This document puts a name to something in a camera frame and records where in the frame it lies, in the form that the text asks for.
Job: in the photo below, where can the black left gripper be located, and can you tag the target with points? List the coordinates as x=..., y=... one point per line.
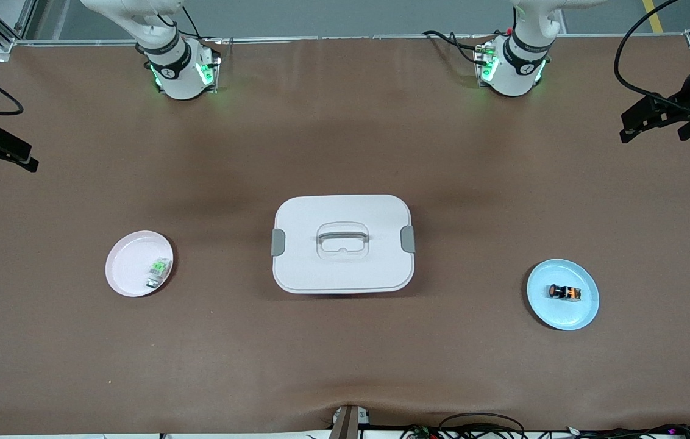
x=684, y=102

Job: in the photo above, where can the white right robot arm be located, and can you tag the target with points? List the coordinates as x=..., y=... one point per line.
x=180, y=79

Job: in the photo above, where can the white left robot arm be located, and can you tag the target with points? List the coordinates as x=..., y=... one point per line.
x=512, y=73

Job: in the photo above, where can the pink round plate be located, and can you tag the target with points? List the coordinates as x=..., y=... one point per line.
x=128, y=262

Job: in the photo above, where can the light blue round plate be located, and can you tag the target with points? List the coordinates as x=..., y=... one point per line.
x=564, y=316

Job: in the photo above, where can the brown table mat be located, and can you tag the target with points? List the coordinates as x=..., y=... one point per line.
x=345, y=122

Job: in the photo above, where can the white lidded storage box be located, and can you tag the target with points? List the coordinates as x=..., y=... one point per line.
x=345, y=268

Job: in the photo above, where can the black hub red lights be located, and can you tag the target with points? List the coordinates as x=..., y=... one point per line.
x=424, y=433

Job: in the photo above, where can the green switch module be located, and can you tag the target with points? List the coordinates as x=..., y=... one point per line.
x=159, y=268

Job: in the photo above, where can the metal mounting post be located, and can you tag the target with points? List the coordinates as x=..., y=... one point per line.
x=345, y=427

